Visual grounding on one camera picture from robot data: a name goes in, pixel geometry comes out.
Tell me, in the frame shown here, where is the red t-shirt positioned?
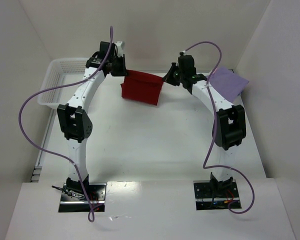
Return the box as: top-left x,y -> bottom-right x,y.
121,70 -> 164,106

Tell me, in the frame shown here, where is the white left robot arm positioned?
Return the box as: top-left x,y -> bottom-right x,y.
57,41 -> 164,195

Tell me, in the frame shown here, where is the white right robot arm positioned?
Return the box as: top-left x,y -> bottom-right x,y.
171,51 -> 247,198

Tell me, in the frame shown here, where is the folded purple t-shirt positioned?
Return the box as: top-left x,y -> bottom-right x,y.
209,67 -> 249,103

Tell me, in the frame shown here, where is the white plastic laundry basket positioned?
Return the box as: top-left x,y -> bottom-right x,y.
37,57 -> 88,109

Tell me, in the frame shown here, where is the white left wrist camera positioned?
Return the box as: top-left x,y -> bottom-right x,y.
114,41 -> 125,52

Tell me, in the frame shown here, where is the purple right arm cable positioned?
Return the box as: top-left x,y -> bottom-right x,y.
183,41 -> 256,215

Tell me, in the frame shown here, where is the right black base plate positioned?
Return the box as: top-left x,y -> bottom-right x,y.
193,180 -> 242,211

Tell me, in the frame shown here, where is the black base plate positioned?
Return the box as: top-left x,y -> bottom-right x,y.
193,180 -> 242,211
58,183 -> 107,213

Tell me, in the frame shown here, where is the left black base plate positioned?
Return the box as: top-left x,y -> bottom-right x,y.
58,183 -> 107,213

